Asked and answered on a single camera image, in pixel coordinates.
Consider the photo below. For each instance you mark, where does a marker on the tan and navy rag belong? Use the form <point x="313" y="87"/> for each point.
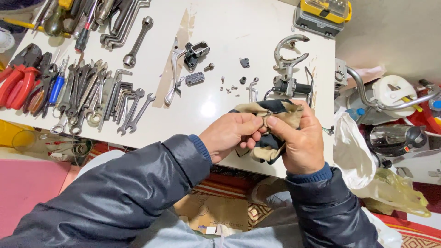
<point x="272" y="144"/>

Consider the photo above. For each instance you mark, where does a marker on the red patterned rug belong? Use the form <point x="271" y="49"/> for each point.
<point x="227" y="184"/>

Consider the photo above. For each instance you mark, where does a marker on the person's left hand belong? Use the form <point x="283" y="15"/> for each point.
<point x="225" y="132"/>

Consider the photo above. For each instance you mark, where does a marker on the pink mat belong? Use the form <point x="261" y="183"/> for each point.
<point x="27" y="196"/>

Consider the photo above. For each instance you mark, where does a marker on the white plastic bag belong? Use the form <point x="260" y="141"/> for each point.
<point x="351" y="155"/>

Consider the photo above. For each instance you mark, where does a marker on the yellow rod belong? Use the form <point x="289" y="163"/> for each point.
<point x="20" y="24"/>

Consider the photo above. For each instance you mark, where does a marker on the clear glass cup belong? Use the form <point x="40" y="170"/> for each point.
<point x="24" y="141"/>

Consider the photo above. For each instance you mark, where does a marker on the cardboard box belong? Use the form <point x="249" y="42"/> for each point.
<point x="210" y="212"/>

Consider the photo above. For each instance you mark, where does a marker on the yellowish clear plastic bag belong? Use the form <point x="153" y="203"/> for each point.
<point x="396" y="193"/>

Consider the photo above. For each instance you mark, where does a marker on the yellow container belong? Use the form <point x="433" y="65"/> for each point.
<point x="7" y="132"/>

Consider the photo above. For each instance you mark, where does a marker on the grey reservoir cover plate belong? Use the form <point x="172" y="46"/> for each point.
<point x="194" y="78"/>

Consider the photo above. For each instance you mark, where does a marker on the person's grey trousers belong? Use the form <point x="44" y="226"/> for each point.
<point x="241" y="237"/>

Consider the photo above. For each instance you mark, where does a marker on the bottle with blue cap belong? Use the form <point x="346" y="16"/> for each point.
<point x="355" y="114"/>

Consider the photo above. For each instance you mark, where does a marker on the set of allen keys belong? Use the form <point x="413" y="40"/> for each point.
<point x="119" y="91"/>

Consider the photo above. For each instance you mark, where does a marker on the pile of assorted screwdrivers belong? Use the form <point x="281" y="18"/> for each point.
<point x="63" y="17"/>

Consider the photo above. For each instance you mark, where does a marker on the white round lid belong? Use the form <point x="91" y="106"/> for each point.
<point x="6" y="40"/>

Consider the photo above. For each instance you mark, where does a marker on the silver brake lever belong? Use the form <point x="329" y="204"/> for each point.
<point x="175" y="69"/>

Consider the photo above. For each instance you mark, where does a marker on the person's right hand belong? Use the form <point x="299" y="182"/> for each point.
<point x="305" y="144"/>

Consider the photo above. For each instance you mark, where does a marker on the white plastic tank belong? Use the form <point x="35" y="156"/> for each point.
<point x="389" y="94"/>

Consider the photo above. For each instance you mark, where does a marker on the chrome curved switch housing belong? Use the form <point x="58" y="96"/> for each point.
<point x="284" y="55"/>

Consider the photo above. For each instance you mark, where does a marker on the small black plastic clip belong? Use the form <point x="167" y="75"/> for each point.
<point x="244" y="62"/>

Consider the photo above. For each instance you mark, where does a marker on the yellow and grey tool case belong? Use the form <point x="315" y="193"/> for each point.
<point x="322" y="15"/>

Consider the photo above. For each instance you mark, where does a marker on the row of combination wrenches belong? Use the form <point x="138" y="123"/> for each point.
<point x="81" y="96"/>

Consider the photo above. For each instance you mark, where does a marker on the bolt with washer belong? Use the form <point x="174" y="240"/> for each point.
<point x="209" y="66"/>

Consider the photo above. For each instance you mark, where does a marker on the small black rubber cap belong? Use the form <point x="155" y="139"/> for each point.
<point x="243" y="80"/>

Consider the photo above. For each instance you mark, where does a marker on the black master cylinder body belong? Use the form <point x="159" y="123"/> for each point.
<point x="194" y="53"/>

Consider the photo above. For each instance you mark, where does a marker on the double-ended box wrench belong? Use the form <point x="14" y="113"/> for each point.
<point x="137" y="43"/>

